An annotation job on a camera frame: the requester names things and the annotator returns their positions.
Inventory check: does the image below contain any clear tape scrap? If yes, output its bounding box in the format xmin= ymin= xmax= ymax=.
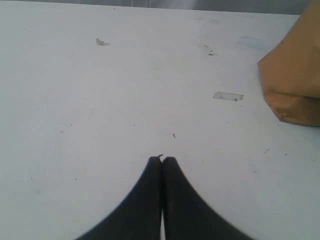
xmin=213 ymin=91 xmax=244 ymax=102

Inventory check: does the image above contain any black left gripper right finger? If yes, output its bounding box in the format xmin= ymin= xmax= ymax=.
xmin=162 ymin=157 xmax=251 ymax=240

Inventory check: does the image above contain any brown paper shopping bag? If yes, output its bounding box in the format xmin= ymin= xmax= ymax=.
xmin=257 ymin=0 xmax=320 ymax=127

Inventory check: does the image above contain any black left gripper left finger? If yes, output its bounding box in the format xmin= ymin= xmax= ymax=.
xmin=79 ymin=156 xmax=162 ymax=240

